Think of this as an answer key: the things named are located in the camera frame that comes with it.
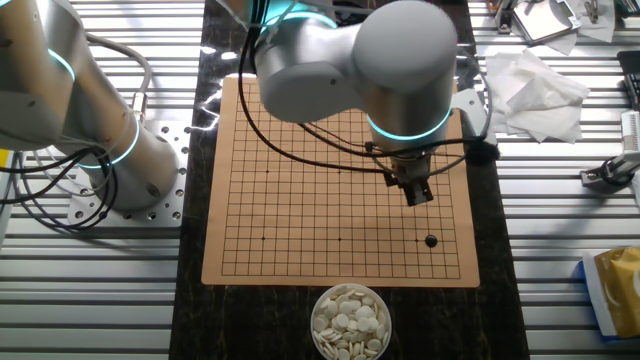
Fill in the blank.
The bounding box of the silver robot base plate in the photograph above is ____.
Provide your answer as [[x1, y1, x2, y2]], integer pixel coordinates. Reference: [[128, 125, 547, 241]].
[[67, 119, 191, 229]]

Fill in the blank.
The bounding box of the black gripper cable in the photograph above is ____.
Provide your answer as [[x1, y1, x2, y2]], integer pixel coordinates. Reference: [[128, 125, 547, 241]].
[[236, 24, 396, 176]]

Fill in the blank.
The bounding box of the white tissue sheet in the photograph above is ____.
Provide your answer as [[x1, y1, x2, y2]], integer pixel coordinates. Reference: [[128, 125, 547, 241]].
[[544, 0, 617, 56]]

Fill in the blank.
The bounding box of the black marble pattern mat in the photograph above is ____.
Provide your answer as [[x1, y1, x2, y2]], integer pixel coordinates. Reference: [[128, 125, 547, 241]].
[[168, 0, 531, 360]]

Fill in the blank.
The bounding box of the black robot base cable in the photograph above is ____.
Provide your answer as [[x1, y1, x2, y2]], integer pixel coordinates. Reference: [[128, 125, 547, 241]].
[[0, 147, 121, 232]]

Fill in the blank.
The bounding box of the black keyboard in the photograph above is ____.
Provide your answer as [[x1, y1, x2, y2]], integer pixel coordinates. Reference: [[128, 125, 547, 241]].
[[616, 49, 640, 112]]

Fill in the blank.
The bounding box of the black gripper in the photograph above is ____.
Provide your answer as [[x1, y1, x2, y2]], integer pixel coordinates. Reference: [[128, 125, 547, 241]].
[[383, 168, 435, 208]]

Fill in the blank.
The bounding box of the white bowl of white stones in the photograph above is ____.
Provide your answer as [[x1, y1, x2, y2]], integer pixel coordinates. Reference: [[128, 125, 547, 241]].
[[309, 283, 393, 360]]

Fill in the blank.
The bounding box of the black camera cable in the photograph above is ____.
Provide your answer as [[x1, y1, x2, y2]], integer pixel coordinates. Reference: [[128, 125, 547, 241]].
[[297, 119, 494, 166]]

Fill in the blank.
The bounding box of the tan go board mat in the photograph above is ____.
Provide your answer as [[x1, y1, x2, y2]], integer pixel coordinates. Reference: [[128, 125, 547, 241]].
[[201, 76, 481, 289]]

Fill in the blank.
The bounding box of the blue white flat pack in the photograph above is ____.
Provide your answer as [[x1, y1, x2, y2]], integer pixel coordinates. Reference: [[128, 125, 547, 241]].
[[582, 249, 640, 344]]

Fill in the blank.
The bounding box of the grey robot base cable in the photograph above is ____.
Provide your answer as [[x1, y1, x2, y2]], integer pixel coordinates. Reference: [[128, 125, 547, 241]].
[[84, 32, 154, 125]]

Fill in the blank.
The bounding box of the pile of white tissues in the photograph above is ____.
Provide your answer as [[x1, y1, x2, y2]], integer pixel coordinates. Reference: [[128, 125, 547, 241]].
[[484, 48, 591, 145]]

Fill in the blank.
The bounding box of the black and silver tool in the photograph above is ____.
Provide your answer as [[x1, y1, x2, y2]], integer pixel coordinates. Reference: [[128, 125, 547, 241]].
[[579, 109, 640, 195]]

